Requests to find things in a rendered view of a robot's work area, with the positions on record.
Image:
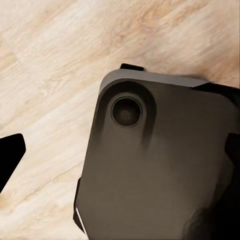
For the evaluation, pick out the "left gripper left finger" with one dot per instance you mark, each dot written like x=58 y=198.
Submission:
x=12 y=149

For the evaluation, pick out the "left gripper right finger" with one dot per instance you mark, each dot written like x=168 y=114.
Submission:
x=232 y=148

